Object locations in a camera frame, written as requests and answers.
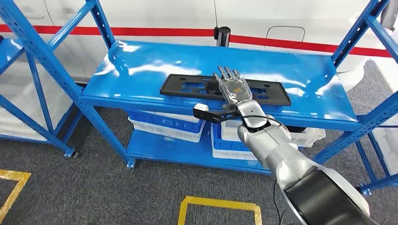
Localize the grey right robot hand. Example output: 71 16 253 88
213 65 253 110

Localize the black plastic plate frame part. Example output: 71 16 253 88
159 74 292 107

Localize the blue metal shelf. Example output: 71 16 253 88
0 0 398 175
354 122 398 196
0 36 78 159

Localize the white plastic crate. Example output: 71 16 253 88
220 119 327 149
371 116 398 176
128 117 205 144
211 148 259 162

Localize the black camera cable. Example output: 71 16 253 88
222 114 291 133

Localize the black camera bracket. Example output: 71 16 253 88
192 107 245 124

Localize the black cylindrical post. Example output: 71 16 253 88
214 26 231 48

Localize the black dangling cable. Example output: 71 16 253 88
272 181 285 225

